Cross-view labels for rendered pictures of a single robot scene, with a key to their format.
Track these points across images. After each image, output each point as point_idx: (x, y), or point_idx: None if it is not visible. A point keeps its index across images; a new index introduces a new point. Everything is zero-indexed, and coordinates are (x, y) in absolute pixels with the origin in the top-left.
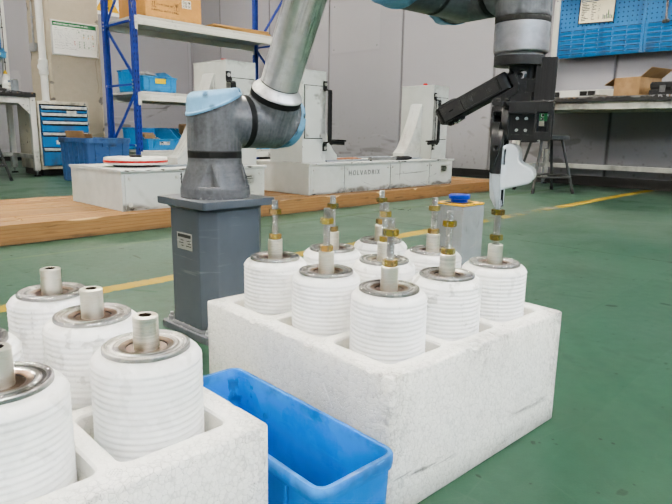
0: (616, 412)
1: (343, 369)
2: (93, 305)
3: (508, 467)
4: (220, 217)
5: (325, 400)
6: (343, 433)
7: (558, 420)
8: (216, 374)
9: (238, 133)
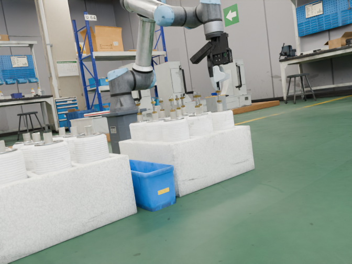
0: (282, 164)
1: (160, 147)
2: (74, 131)
3: (230, 181)
4: (125, 117)
5: (157, 161)
6: (160, 166)
7: (257, 168)
8: None
9: (128, 84)
